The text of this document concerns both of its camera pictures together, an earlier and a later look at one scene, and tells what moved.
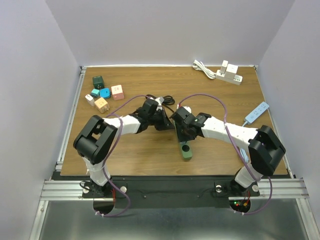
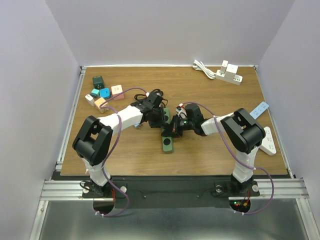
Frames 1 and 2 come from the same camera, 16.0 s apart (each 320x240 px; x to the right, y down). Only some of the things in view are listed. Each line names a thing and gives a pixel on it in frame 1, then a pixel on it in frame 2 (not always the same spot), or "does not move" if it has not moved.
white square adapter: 90,99 does not move
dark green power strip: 186,147 to 167,141
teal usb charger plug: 95,92 does not move
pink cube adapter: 117,92 does not move
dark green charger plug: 98,82 does not move
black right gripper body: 184,134 to 180,124
